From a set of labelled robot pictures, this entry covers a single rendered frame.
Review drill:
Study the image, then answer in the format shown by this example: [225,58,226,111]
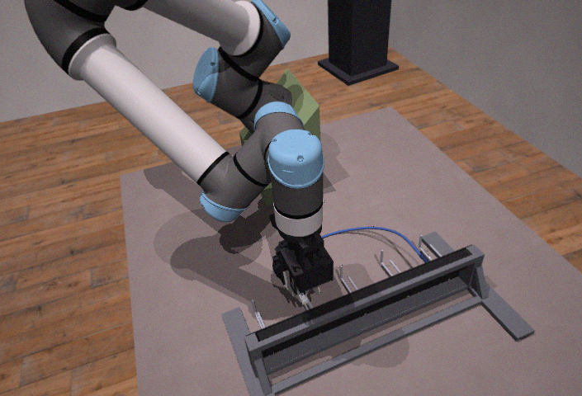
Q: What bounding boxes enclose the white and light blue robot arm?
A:
[24,0,325,237]

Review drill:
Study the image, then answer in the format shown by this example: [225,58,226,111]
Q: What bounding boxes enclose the blue network cable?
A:
[321,227,425,260]

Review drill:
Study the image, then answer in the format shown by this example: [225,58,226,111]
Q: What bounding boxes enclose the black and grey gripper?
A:
[272,225,334,303]

